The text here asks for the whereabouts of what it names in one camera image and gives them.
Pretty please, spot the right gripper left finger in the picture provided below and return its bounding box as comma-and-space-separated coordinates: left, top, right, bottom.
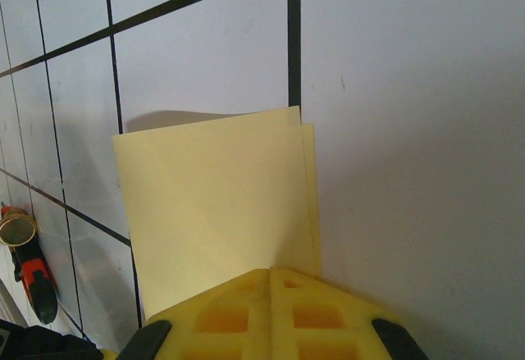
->
118, 268, 273, 360

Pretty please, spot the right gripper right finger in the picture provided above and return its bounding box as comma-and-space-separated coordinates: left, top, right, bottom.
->
270, 265, 428, 360

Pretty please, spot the yellow square paper sheet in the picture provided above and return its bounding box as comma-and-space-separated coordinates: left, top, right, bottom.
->
112, 105, 322, 330

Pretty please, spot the orange black utility knife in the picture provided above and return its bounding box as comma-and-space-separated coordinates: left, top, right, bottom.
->
0, 202, 61, 325

